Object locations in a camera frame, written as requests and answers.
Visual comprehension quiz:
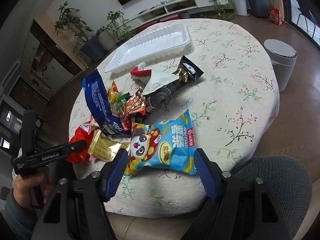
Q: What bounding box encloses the orange snack packet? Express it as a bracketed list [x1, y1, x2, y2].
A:
[107, 81, 120, 103]

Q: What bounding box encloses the dark blue Tipo snack bag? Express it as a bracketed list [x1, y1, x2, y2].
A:
[82, 69, 131, 137]

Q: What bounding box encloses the dark square plant pot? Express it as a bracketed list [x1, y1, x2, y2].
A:
[248, 0, 270, 18]

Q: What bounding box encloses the dark blue plant pot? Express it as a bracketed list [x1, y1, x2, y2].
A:
[80, 37, 106, 63]

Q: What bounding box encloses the brown shiny candy packet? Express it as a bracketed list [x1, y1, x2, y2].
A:
[118, 88, 146, 131]

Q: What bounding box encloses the white tall plant pot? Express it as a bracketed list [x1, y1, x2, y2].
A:
[231, 0, 249, 17]

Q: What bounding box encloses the light blue panda snack bag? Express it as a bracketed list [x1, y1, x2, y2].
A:
[124, 110, 196, 176]

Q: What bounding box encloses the grey round trash bin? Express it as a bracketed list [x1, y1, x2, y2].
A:
[264, 39, 297, 93]

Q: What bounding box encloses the person's left hand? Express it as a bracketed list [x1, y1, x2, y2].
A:
[13, 172, 45, 210]

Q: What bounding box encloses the person's left forearm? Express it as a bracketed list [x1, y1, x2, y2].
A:
[5, 190, 38, 240]

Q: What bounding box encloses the white and red snack packet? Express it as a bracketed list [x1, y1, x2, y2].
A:
[130, 62, 179, 95]

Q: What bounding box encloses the gold snack packet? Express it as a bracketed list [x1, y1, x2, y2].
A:
[88, 130, 130, 162]

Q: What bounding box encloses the grey fabric chair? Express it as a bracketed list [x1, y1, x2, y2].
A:
[199, 155, 313, 240]

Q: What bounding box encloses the white plastic tray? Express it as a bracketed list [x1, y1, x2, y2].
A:
[104, 23, 190, 73]

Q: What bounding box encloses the red paper bag on floor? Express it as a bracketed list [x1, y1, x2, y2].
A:
[268, 8, 283, 26]

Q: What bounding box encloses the black sesame snack packet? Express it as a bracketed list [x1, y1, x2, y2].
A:
[145, 56, 204, 112]

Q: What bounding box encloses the white ribbed plant pot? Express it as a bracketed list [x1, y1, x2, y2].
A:
[98, 30, 117, 51]

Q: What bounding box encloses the white TV console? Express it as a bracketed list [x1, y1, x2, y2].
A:
[128, 0, 228, 28]

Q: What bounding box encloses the red snack bag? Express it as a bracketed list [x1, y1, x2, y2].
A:
[66, 121, 94, 164]

